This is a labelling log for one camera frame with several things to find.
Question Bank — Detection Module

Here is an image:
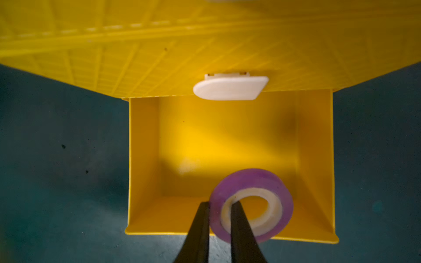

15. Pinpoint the yellow plastic drawer cabinet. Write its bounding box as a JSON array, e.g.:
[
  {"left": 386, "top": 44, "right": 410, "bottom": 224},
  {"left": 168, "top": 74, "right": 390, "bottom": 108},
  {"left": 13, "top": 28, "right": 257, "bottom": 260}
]
[{"left": 1, "top": 1, "right": 421, "bottom": 244}]

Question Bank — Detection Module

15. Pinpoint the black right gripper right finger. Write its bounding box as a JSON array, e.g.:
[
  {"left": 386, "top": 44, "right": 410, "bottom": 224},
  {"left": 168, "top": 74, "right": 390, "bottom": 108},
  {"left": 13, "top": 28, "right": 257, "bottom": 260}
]
[{"left": 230, "top": 201, "right": 267, "bottom": 263}]

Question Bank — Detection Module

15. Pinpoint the purple tape roll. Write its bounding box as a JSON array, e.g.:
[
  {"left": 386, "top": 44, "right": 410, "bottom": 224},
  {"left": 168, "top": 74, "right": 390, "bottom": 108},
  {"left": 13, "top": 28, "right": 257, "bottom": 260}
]
[{"left": 209, "top": 169, "right": 294, "bottom": 243}]

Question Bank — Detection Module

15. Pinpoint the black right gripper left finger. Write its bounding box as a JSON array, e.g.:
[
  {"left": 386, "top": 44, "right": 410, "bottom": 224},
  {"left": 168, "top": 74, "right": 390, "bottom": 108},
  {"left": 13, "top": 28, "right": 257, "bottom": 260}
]
[{"left": 174, "top": 202, "right": 209, "bottom": 263}]

